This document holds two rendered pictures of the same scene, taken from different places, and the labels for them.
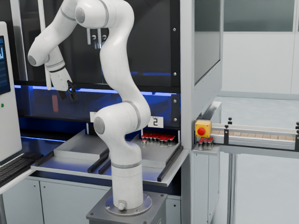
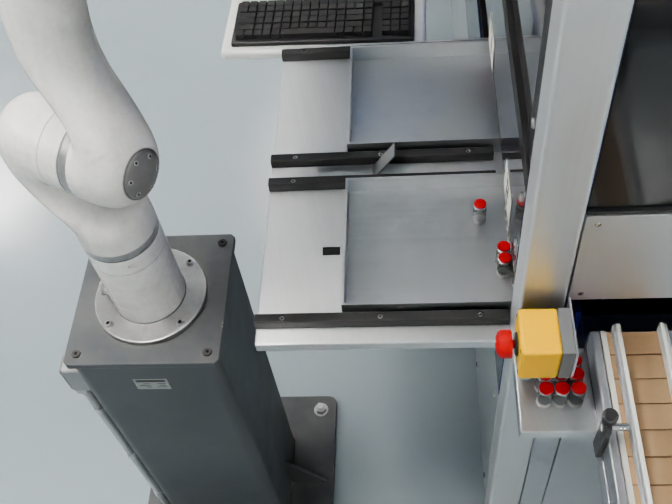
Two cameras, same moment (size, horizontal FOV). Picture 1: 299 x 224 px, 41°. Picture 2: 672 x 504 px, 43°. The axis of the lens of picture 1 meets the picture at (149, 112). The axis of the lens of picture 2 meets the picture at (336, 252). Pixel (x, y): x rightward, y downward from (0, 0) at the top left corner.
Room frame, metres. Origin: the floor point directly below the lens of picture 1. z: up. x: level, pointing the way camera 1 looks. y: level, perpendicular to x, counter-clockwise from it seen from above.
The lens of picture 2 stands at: (1.62, -0.78, 2.05)
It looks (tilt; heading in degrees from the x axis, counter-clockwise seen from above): 54 degrees down; 80
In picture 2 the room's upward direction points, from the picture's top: 9 degrees counter-clockwise
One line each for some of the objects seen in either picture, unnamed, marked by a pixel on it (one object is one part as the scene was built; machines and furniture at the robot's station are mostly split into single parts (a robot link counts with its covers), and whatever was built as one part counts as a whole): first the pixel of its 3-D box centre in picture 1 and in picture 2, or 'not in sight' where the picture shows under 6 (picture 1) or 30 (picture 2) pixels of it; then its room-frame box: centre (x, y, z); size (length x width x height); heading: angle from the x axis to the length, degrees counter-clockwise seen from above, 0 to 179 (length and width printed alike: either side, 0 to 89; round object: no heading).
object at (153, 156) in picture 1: (150, 149); (447, 241); (1.95, 0.00, 0.90); 0.34 x 0.26 x 0.04; 161
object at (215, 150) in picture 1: (207, 148); (563, 393); (2.01, -0.30, 0.87); 0.14 x 0.13 x 0.02; 161
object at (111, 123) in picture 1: (118, 135); (76, 171); (1.43, 0.12, 1.16); 0.19 x 0.12 x 0.24; 134
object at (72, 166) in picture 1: (115, 156); (403, 175); (1.94, 0.18, 0.87); 0.70 x 0.48 x 0.02; 71
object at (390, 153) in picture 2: (108, 155); (355, 162); (1.86, 0.21, 0.91); 0.14 x 0.03 x 0.06; 161
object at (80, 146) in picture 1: (91, 143); (439, 95); (2.06, 0.32, 0.90); 0.34 x 0.26 x 0.04; 161
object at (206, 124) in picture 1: (203, 128); (542, 343); (1.98, -0.28, 1.00); 0.08 x 0.07 x 0.07; 161
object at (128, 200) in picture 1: (127, 183); (136, 265); (1.45, 0.10, 0.95); 0.19 x 0.19 x 0.18
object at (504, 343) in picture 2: (201, 131); (509, 344); (1.93, -0.26, 1.00); 0.04 x 0.04 x 0.04; 71
